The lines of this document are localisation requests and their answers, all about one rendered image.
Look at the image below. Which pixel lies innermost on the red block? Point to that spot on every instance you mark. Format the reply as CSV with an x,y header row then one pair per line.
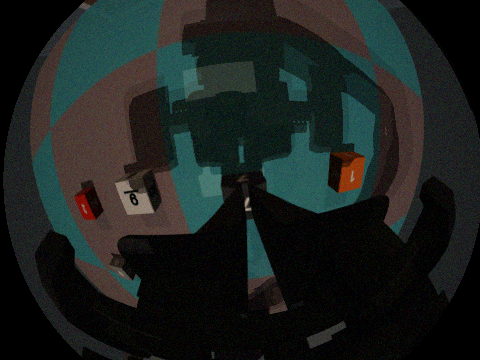
x,y
88,203

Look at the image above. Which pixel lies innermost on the orange block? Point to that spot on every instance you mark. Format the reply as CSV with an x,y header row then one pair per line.
x,y
345,171

